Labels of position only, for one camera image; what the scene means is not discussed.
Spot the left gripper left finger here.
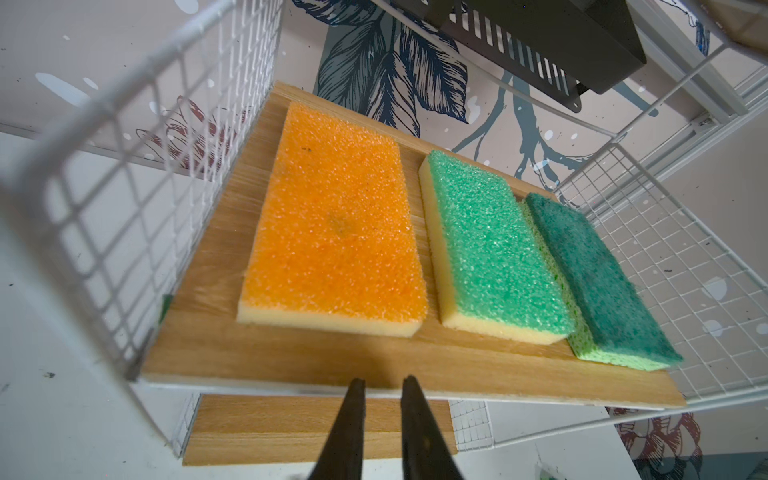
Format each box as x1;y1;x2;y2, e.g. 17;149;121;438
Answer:
308;378;366;480

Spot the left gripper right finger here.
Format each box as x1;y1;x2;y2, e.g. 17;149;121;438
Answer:
400;375;463;480

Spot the light green sponge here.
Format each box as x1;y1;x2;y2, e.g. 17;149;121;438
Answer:
418;151;576;345

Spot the dark green sponge front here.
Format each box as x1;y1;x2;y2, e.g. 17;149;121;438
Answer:
520;194;683;372

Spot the black box behind shelf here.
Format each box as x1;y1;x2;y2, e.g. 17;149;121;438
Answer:
396;0;647;113

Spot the middle wooden shelf board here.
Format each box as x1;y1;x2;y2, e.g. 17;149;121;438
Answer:
141;82;685;409

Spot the orange sponge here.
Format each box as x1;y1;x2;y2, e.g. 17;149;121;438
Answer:
237;102;428;338

